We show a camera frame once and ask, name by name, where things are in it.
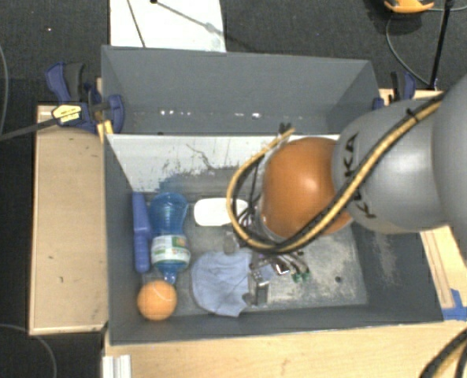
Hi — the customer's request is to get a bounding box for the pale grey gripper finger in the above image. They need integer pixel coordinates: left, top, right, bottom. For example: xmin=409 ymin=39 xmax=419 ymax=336
xmin=247 ymin=270 xmax=259 ymax=306
xmin=257 ymin=271 xmax=271 ymax=306

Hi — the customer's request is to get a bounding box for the light blue cloth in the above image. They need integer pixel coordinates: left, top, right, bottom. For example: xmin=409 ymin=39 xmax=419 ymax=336
xmin=189 ymin=247 xmax=259 ymax=318

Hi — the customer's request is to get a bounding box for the white oval soap bar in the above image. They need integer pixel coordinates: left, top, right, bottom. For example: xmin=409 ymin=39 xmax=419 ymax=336
xmin=193 ymin=197 xmax=250 ymax=228

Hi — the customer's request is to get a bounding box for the clear blue plastic bottle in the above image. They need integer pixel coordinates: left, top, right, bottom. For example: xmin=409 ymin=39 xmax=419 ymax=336
xmin=149 ymin=191 xmax=192 ymax=287

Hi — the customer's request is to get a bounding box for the orange ball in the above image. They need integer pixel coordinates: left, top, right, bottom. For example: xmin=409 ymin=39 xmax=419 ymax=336
xmin=135 ymin=280 xmax=179 ymax=322

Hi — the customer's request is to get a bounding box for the blue flat block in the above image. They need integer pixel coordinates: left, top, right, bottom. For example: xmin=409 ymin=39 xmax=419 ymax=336
xmin=132 ymin=191 xmax=153 ymax=274

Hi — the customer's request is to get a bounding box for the grey metal bin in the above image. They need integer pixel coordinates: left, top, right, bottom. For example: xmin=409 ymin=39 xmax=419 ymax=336
xmin=100 ymin=44 xmax=445 ymax=346

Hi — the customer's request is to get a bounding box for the pale wood board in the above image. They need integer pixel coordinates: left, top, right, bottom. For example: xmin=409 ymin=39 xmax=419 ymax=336
xmin=28 ymin=103 xmax=111 ymax=336

